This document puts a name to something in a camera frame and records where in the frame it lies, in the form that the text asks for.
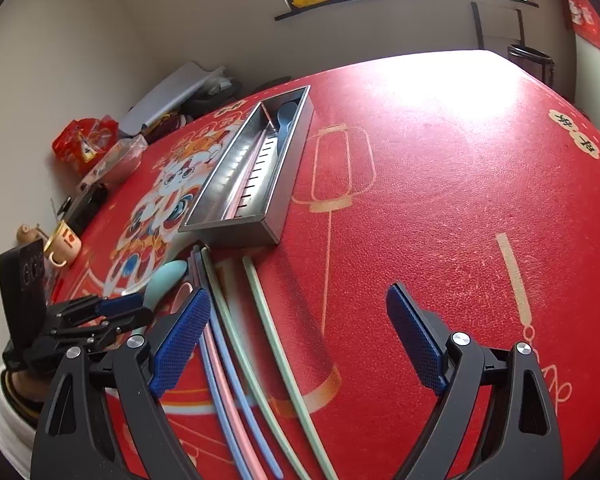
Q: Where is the black trash bin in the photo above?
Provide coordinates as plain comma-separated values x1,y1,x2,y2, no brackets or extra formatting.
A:
507,45,554,85

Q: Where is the dark chair frame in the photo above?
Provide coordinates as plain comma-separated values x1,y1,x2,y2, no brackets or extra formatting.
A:
471,1,527,47

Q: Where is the blue spoon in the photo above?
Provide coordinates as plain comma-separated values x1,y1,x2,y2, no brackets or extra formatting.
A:
276,102,299,142

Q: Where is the beige mug with gold rim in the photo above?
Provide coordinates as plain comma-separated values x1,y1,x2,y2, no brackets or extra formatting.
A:
44,220,82,267

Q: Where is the red printed table mat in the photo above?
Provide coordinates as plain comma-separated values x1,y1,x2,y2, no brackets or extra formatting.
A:
50,50,600,480

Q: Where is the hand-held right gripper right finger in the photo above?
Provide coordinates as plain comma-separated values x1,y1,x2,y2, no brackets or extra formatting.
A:
386,282,566,480

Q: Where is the red snack bag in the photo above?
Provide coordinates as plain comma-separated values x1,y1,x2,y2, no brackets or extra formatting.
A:
52,117,119,177

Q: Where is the clear plastic box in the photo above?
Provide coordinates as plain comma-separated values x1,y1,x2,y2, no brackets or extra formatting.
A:
77,135,149,195

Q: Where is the pink spoon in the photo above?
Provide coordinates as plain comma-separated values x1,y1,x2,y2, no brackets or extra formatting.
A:
173,283,195,312

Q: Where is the person's left forearm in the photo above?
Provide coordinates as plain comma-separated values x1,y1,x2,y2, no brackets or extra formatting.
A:
0,364,48,456

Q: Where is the black round stool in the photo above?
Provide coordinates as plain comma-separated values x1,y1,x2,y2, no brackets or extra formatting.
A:
182,79,242,117

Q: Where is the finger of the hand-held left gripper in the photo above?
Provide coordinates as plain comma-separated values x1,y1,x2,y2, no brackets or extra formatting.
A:
55,308,155,356
50,293,145,329

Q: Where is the white cabinet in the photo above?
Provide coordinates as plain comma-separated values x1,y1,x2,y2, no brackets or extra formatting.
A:
574,35,600,128

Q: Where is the teal spoon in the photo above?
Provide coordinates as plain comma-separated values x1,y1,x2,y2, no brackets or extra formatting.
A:
143,260,189,312

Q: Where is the small wooden figurine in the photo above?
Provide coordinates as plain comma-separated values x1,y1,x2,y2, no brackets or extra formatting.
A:
16,223,45,244

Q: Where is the metal utensil tray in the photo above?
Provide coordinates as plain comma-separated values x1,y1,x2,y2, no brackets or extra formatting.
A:
177,85,313,247

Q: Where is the white plastic bag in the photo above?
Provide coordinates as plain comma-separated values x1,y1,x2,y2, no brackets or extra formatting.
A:
204,66,237,97

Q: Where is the grey flat board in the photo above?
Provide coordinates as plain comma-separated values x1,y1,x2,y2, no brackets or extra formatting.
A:
117,60,217,137

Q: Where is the black device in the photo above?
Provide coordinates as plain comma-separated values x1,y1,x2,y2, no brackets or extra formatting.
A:
61,183,109,235

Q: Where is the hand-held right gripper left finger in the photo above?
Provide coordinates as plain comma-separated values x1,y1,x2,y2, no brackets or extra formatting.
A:
30,287,212,480

